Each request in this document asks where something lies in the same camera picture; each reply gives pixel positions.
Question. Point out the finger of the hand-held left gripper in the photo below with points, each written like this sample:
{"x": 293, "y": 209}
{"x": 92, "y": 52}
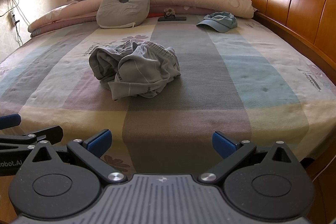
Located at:
{"x": 9, "y": 121}
{"x": 39, "y": 134}

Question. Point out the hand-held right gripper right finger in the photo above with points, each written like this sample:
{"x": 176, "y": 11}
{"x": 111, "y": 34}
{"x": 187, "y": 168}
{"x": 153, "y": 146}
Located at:
{"x": 223, "y": 144}

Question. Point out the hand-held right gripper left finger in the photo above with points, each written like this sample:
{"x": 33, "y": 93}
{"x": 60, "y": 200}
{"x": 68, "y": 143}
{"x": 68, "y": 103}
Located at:
{"x": 99, "y": 142}

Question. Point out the grey pants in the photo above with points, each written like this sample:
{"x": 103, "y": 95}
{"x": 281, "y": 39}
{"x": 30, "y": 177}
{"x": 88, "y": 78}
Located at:
{"x": 141, "y": 69}

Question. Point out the white power strip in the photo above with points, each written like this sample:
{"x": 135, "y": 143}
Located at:
{"x": 12, "y": 18}

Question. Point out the blue cap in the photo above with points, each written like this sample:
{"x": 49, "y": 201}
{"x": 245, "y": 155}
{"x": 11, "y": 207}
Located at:
{"x": 220, "y": 23}

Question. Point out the grey cat face cushion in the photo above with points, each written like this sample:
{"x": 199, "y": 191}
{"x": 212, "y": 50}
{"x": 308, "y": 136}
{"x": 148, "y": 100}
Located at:
{"x": 123, "y": 8}

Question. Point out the orange item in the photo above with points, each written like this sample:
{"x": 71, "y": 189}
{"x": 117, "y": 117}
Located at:
{"x": 155, "y": 15}

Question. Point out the small flower ornament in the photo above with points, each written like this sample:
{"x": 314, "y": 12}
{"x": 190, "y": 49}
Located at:
{"x": 169, "y": 12}

